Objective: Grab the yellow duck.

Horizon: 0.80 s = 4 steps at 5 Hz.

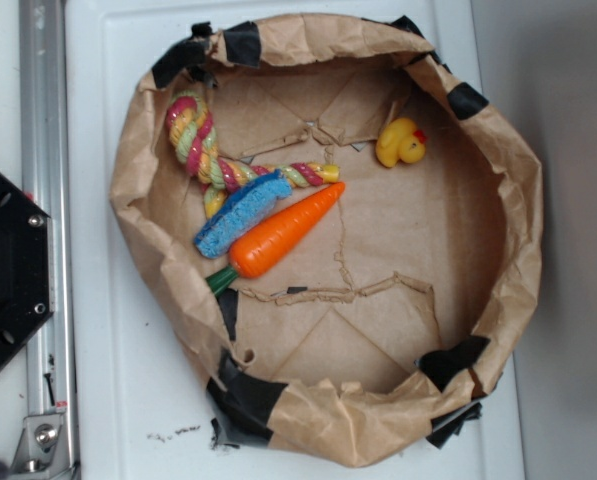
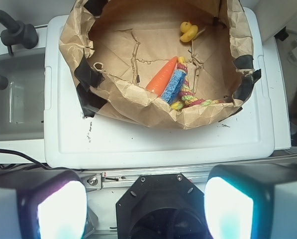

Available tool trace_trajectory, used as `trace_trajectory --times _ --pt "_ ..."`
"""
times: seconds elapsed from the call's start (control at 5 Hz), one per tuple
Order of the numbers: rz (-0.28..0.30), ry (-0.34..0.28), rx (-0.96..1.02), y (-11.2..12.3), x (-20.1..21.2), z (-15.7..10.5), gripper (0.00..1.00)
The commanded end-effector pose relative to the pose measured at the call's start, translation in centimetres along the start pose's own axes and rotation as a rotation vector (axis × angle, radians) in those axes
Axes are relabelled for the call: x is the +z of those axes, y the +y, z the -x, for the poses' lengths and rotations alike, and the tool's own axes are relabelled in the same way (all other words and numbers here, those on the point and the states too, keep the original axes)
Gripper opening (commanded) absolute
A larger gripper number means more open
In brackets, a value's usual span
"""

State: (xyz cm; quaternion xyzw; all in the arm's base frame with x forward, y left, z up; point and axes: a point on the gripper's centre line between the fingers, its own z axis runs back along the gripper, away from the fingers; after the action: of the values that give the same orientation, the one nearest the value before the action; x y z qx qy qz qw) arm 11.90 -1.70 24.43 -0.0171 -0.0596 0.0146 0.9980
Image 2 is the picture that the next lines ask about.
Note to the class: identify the aluminium rail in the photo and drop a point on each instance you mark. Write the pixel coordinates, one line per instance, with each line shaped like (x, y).
(197, 173)

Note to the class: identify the multicolour rope toy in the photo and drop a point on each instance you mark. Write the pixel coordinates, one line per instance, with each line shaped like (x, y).
(186, 97)

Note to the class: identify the grey sink basin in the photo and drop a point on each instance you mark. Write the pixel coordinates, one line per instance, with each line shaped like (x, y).
(22, 102)

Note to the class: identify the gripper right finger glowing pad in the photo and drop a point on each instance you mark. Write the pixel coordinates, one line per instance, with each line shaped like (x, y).
(252, 201)

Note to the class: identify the blue sponge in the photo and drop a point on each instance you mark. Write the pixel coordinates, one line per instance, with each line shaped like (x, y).
(174, 85)

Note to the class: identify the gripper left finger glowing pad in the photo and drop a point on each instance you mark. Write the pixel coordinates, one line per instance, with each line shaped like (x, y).
(43, 204)

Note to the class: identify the black faucet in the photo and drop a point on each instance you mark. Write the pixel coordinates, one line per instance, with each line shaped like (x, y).
(17, 32)

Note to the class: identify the orange plastic carrot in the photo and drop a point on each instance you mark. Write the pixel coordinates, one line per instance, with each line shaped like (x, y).
(159, 82)

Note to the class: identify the brown paper bag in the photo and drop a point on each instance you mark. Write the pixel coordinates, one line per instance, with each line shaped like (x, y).
(115, 47)

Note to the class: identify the yellow rubber duck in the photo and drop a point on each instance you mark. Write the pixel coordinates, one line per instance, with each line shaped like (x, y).
(188, 30)

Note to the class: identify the black octagonal mount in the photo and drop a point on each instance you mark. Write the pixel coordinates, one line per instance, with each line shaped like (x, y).
(165, 206)

